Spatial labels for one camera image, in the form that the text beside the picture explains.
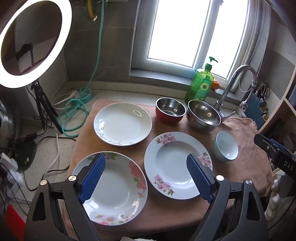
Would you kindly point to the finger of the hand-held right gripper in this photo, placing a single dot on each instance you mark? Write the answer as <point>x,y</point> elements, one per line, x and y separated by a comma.
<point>266,144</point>

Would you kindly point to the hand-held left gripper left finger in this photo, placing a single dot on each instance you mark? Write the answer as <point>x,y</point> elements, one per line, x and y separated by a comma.
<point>92,178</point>

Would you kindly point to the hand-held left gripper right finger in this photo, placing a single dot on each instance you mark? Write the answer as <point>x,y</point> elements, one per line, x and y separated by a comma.
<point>198,178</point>

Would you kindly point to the white plate with coral peony print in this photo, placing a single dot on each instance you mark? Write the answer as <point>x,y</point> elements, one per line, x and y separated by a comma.
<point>115,185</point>

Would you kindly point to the white plate with pink blossom print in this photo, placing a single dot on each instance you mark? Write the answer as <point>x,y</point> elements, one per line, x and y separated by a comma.
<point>171,157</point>

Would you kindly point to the light blue ceramic bowl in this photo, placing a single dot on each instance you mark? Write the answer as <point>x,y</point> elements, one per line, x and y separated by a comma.
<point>226,143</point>

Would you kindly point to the white plate with grey leaf print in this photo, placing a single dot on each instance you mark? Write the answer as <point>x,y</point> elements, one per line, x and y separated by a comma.
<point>122,122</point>

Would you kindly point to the stainless steel bowl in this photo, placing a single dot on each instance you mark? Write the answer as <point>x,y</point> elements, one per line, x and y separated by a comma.
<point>203,113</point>

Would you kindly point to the red bowl with steel inside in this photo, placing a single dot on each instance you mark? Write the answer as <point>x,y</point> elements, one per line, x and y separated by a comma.
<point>170,118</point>

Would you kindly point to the person's right hand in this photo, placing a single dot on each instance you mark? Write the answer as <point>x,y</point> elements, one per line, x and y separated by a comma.
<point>276,197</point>

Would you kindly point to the wooden shelf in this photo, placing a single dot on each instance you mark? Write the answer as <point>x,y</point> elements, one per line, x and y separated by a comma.
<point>279,109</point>

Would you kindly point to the dark blue utensil holder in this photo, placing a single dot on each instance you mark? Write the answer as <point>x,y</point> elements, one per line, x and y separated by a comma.
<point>253,104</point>

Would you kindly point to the pink towel mat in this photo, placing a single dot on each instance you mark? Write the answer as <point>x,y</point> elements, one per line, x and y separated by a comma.
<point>161,213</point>

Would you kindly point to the scissors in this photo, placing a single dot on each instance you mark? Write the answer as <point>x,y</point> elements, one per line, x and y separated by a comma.
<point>266,91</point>

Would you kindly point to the black round pad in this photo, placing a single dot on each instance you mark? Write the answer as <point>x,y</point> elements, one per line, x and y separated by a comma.
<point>25,153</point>

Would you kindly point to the chrome kitchen faucet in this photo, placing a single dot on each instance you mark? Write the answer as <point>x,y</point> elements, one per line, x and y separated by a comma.
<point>231,81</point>

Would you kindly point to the orange fruit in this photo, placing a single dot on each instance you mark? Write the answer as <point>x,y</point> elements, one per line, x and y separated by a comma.
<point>215,85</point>

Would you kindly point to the white plug adapters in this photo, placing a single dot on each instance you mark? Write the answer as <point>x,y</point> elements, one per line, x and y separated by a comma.
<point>7,162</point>

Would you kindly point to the white power plug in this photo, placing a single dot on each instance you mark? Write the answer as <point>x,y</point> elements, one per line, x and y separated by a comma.
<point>74,93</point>

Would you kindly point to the green dish soap bottle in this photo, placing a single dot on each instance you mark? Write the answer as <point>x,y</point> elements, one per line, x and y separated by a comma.
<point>201,85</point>

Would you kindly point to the red box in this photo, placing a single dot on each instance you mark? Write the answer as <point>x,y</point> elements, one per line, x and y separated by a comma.
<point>13,222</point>

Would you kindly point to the steel pot lid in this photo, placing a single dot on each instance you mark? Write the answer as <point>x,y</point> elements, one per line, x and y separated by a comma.
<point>7,122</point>

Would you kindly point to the window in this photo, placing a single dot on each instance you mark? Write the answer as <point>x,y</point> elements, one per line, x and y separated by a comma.
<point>175,30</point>

